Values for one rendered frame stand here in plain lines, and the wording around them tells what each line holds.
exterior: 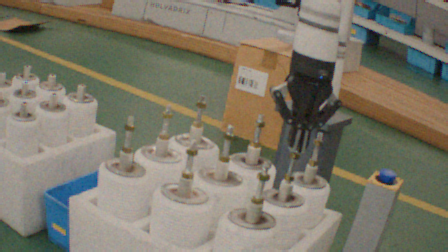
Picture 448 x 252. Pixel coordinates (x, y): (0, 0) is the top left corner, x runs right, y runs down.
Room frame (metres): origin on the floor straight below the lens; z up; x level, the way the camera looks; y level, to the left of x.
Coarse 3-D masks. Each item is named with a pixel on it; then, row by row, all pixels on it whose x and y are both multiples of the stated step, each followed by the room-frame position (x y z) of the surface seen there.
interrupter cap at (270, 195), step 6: (264, 192) 1.05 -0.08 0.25; (270, 192) 1.06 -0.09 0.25; (276, 192) 1.06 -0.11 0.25; (294, 192) 1.07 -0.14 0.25; (264, 198) 1.03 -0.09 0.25; (270, 198) 1.03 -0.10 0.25; (276, 198) 1.04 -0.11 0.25; (294, 198) 1.05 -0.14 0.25; (300, 198) 1.05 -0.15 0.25; (276, 204) 1.01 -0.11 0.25; (282, 204) 1.01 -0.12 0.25; (288, 204) 1.02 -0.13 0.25; (294, 204) 1.02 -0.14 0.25; (300, 204) 1.02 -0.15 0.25
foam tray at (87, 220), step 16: (96, 192) 1.06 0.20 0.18; (80, 208) 0.98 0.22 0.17; (96, 208) 0.99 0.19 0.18; (80, 224) 0.98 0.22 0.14; (96, 224) 0.97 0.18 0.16; (112, 224) 0.95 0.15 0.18; (128, 224) 0.96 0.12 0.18; (144, 224) 0.98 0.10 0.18; (320, 224) 1.12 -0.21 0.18; (336, 224) 1.16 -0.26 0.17; (80, 240) 0.98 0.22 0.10; (96, 240) 0.97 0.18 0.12; (112, 240) 0.95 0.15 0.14; (128, 240) 0.94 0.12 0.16; (144, 240) 0.92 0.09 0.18; (160, 240) 0.93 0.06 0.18; (208, 240) 1.02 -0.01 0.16; (304, 240) 1.03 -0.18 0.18; (320, 240) 1.07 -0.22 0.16
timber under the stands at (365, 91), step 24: (0, 0) 4.70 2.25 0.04; (24, 0) 4.45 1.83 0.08; (96, 24) 3.83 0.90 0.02; (120, 24) 3.70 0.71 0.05; (144, 24) 3.62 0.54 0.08; (192, 48) 3.39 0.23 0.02; (216, 48) 3.32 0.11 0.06; (360, 72) 3.54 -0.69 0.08; (360, 96) 2.88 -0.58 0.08; (384, 96) 3.03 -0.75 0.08; (408, 96) 3.25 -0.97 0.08; (384, 120) 2.79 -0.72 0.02; (408, 120) 2.71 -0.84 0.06; (432, 120) 2.79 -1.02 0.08; (432, 144) 2.61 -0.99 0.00
